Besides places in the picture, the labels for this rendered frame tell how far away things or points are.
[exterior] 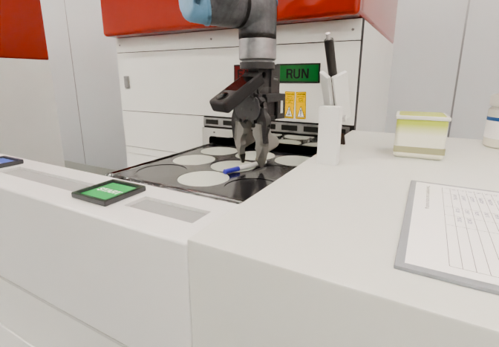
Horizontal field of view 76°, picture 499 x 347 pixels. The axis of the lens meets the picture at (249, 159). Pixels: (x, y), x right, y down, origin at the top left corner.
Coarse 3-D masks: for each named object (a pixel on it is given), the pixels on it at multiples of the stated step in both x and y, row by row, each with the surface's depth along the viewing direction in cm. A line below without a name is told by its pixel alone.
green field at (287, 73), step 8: (280, 72) 84; (288, 72) 83; (296, 72) 82; (304, 72) 81; (312, 72) 80; (280, 80) 84; (288, 80) 83; (296, 80) 82; (304, 80) 81; (312, 80) 80
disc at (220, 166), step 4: (228, 160) 75; (232, 160) 75; (236, 160) 75; (240, 160) 75; (212, 164) 72; (216, 164) 72; (220, 164) 72; (224, 164) 72; (228, 164) 72; (232, 164) 72; (236, 164) 72; (240, 164) 72; (212, 168) 69; (216, 168) 69; (220, 168) 69; (224, 168) 69; (228, 168) 69; (252, 168) 69
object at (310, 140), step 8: (208, 128) 98; (216, 128) 97; (224, 128) 97; (208, 136) 98; (216, 136) 97; (224, 136) 96; (232, 136) 94; (280, 136) 87; (288, 136) 86; (296, 136) 85; (304, 136) 83; (312, 136) 83; (296, 144) 85; (304, 144) 84; (312, 144) 83
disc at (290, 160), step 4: (284, 156) 80; (288, 156) 80; (292, 156) 80; (296, 156) 80; (300, 156) 80; (304, 156) 80; (276, 160) 75; (280, 160) 75; (284, 160) 75; (288, 160) 75; (292, 160) 75; (296, 160) 75; (300, 160) 75; (304, 160) 75; (284, 164) 72; (288, 164) 72; (292, 164) 72; (296, 164) 72
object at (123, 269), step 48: (0, 192) 39; (48, 192) 37; (144, 192) 37; (0, 240) 42; (48, 240) 36; (96, 240) 32; (144, 240) 28; (48, 288) 39; (96, 288) 33; (144, 288) 29; (144, 336) 31
